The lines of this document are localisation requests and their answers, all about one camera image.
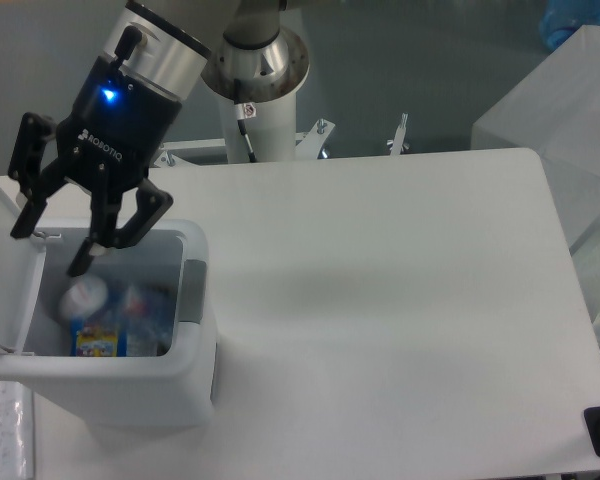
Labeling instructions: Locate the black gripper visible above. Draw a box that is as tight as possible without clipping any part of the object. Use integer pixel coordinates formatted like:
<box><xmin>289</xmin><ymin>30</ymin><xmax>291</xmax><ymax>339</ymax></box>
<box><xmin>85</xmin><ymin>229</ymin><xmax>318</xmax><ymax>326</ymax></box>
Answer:
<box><xmin>8</xmin><ymin>56</ymin><xmax>181</xmax><ymax>277</ymax></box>

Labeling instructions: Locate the clear plastic water bottle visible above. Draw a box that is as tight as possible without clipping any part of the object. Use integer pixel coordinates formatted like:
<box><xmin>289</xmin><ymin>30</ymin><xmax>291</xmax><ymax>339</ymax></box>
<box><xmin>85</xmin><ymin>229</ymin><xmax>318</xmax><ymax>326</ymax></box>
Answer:
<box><xmin>58</xmin><ymin>275</ymin><xmax>175</xmax><ymax>358</ymax></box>

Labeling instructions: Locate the blue cartoon snack bag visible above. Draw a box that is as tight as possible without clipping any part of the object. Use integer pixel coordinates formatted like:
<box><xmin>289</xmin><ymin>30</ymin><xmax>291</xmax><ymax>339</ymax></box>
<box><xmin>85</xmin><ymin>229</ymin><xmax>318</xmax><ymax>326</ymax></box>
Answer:
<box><xmin>69</xmin><ymin>299</ymin><xmax>174</xmax><ymax>358</ymax></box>

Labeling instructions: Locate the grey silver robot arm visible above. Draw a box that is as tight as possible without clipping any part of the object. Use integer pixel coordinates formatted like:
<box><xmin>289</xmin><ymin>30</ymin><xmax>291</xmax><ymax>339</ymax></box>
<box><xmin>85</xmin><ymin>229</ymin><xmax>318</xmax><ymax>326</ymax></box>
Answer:
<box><xmin>8</xmin><ymin>1</ymin><xmax>309</xmax><ymax>277</ymax></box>

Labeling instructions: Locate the white trash can lid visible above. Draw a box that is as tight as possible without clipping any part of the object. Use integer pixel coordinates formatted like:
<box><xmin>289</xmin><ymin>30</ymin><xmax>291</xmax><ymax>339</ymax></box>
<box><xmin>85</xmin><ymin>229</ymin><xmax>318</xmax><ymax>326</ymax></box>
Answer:
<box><xmin>0</xmin><ymin>188</ymin><xmax>68</xmax><ymax>356</ymax></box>

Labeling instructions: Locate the white trash can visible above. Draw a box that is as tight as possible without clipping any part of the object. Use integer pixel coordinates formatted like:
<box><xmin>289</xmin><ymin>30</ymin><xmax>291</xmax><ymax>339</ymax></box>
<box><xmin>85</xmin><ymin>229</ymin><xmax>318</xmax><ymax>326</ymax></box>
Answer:
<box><xmin>0</xmin><ymin>219</ymin><xmax>216</xmax><ymax>428</ymax></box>

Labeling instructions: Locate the paper sheet in sleeve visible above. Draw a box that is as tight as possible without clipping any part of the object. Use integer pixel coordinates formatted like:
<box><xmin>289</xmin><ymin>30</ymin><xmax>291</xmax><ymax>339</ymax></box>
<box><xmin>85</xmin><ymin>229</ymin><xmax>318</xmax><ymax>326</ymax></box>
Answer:
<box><xmin>0</xmin><ymin>381</ymin><xmax>35</xmax><ymax>479</ymax></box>

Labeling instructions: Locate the blue water jug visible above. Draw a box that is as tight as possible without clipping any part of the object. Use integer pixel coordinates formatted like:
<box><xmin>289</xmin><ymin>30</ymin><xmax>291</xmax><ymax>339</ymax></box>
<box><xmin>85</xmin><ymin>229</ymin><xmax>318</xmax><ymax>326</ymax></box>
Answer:
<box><xmin>539</xmin><ymin>0</ymin><xmax>600</xmax><ymax>51</ymax></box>

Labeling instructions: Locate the black cable on pedestal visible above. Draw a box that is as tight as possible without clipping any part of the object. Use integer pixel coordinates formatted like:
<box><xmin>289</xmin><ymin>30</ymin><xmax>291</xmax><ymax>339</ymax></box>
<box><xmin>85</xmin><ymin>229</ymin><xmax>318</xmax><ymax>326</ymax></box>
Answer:
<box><xmin>232</xmin><ymin>78</ymin><xmax>259</xmax><ymax>164</ymax></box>

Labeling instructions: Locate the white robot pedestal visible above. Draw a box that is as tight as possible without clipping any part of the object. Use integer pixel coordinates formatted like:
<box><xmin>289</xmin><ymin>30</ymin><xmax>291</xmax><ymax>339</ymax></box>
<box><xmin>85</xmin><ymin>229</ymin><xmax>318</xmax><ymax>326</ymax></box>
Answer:
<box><xmin>218</xmin><ymin>74</ymin><xmax>308</xmax><ymax>164</ymax></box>

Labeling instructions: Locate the white base frame with bolts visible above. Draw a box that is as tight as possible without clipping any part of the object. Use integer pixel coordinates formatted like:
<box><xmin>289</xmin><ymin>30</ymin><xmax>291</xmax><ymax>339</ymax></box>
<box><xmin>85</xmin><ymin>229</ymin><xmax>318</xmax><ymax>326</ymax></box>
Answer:
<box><xmin>152</xmin><ymin>113</ymin><xmax>411</xmax><ymax>169</ymax></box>

